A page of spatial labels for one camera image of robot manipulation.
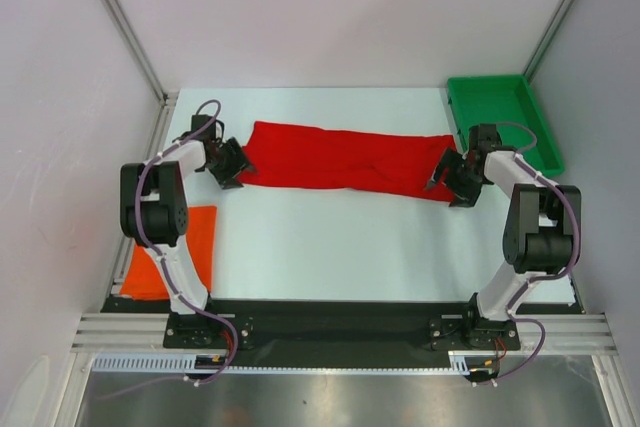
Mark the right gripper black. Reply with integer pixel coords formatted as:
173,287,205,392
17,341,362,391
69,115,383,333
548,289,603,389
425,147,486,208

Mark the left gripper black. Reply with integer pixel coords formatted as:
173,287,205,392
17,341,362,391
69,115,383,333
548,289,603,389
206,138,256,190

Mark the red t-shirt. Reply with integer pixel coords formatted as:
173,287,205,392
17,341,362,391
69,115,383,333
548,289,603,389
238,121,455,203

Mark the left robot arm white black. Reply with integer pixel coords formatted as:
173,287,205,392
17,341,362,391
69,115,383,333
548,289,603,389
119,114,253,348

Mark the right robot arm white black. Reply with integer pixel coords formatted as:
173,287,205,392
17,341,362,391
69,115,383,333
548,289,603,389
426,124,582,350

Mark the green plastic tray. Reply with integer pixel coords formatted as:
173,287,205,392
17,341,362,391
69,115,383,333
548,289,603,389
446,74,565,178

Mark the orange folded t-shirt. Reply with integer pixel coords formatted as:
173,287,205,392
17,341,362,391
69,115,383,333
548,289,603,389
119,204,219,302

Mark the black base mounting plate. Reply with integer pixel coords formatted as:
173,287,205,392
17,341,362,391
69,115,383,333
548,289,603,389
101,296,584,369

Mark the aluminium front rail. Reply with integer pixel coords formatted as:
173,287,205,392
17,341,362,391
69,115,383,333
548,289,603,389
71,313,618,356

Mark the white slotted cable duct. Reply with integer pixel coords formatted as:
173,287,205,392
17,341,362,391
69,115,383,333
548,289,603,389
92,352,236,372

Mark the aluminium frame rail left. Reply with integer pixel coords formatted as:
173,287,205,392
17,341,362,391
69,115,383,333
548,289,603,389
72,0,176,293

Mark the aluminium frame post right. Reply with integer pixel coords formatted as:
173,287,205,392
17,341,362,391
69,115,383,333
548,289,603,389
522,0,577,83

